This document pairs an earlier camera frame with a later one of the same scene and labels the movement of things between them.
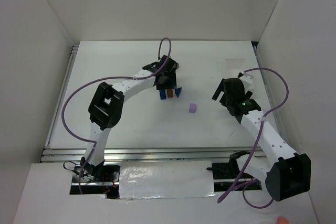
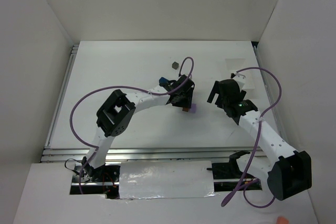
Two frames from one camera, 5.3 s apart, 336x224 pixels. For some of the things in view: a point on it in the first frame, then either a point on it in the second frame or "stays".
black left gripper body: [168, 84] to [185, 96]
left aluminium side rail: [66, 78] stays
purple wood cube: [192, 108] stays
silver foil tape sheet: [146, 179] stays
